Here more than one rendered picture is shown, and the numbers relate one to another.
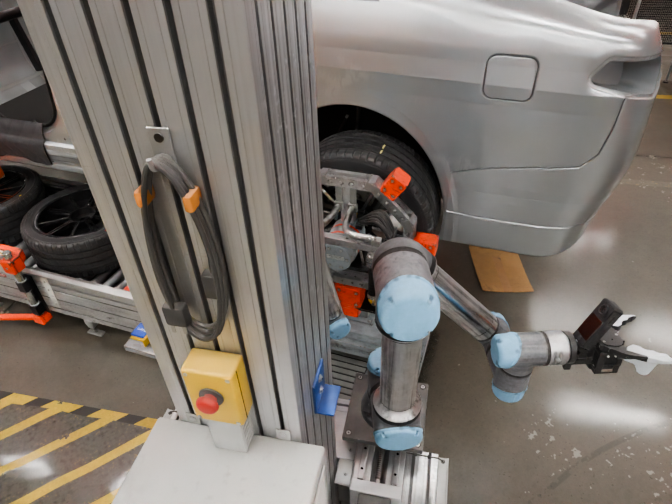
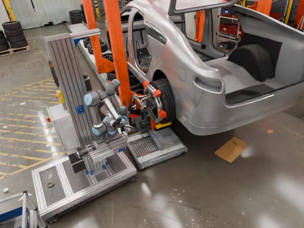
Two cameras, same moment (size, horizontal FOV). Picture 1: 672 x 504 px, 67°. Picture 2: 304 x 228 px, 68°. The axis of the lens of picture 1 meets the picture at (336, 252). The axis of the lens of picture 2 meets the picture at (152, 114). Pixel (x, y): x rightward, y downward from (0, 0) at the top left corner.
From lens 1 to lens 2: 2.24 m
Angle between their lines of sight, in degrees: 39
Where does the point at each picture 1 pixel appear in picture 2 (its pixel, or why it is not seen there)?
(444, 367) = (176, 162)
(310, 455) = (68, 114)
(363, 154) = (156, 83)
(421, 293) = (87, 96)
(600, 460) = (183, 207)
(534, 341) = (109, 119)
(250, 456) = (64, 111)
